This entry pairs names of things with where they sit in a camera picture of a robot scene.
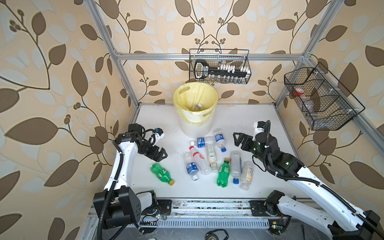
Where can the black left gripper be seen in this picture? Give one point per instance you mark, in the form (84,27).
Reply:
(157,157)

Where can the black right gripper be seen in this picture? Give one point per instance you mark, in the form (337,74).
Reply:
(243,136)

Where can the green soda bottle yellow cap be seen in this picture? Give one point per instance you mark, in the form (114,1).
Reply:
(162,174)

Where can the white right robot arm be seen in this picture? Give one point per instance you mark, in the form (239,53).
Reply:
(338,219)

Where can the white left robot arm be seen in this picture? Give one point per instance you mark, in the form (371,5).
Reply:
(118,206)

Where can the white bin yellow bag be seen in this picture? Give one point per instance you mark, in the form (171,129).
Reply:
(195,104)

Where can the small bottle blue cap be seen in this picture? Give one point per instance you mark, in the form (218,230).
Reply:
(220,140)

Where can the clear bottle blue cap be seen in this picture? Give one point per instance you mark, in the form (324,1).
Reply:
(236,166)

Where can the small bottle blue label lying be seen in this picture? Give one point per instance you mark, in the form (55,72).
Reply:
(203,141)

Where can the clear bottle green white label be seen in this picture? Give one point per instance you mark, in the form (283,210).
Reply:
(212,156)

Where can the clear bottle yellow label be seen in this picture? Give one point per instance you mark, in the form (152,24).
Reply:
(247,175)

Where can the clear bottle blue label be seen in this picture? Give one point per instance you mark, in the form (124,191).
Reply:
(191,166)

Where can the green soda bottle upright-lying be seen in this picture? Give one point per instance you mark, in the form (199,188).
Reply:
(224,172)

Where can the clear bottle red cap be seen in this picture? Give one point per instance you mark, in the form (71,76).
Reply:
(200,161)

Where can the black round object bottom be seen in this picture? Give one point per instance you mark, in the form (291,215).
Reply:
(212,235)

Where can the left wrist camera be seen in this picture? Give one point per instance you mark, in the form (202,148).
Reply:
(156,135)

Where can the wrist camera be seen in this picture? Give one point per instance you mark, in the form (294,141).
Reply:
(156,135)
(259,127)

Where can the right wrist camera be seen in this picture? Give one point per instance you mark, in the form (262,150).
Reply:
(259,127)

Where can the black wire basket back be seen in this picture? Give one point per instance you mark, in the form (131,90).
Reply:
(236,57)

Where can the black wire basket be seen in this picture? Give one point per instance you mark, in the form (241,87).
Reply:
(328,104)
(236,57)

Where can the black wire basket right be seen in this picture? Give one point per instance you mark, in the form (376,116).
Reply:
(328,104)

